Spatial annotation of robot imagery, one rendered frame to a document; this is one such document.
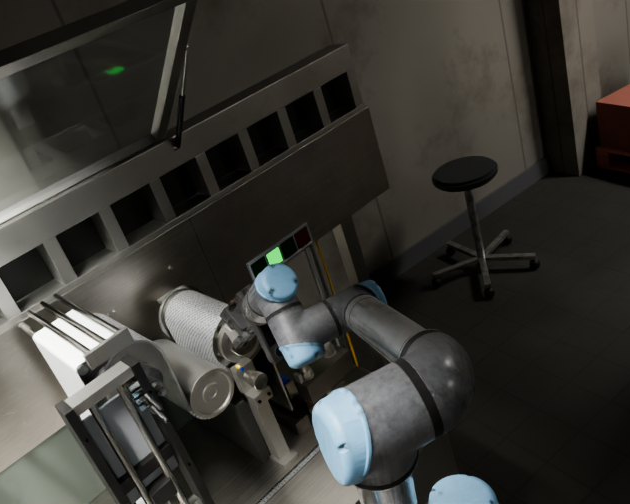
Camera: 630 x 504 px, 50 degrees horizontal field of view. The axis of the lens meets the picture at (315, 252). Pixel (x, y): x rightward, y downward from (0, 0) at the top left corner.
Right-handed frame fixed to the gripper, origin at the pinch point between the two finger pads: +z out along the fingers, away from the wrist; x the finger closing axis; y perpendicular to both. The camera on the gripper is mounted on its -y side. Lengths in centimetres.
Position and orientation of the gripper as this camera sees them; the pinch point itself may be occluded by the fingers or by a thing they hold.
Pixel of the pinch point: (242, 343)
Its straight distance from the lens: 156.4
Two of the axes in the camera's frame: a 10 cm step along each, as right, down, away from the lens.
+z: -3.3, 4.1, 8.5
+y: -6.5, -7.6, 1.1
